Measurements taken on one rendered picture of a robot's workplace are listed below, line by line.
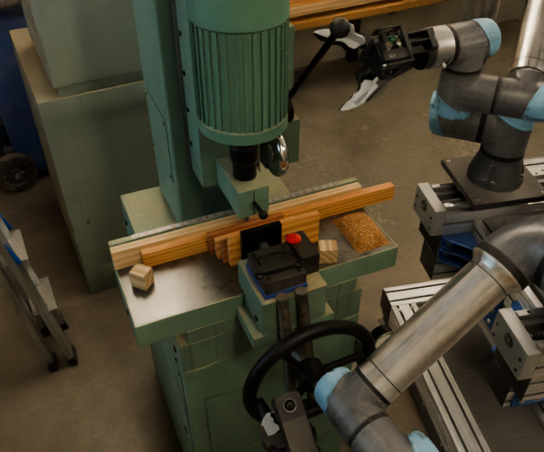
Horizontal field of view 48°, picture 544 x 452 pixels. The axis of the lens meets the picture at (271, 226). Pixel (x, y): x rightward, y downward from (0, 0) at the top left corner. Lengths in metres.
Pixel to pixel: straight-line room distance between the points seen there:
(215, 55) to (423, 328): 0.56
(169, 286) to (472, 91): 0.72
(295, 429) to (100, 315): 1.60
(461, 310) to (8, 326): 1.96
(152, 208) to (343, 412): 0.89
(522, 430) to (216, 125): 1.32
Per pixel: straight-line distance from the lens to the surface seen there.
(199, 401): 1.47
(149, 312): 1.24
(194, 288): 1.27
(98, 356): 2.38
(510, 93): 1.27
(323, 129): 3.52
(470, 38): 1.22
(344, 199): 1.43
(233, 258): 1.30
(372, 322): 1.59
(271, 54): 1.07
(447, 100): 1.28
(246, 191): 1.24
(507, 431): 1.99
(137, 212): 1.65
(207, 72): 1.09
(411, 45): 1.15
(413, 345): 0.95
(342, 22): 1.07
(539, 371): 1.49
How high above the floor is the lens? 1.81
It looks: 40 degrees down
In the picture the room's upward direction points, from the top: straight up
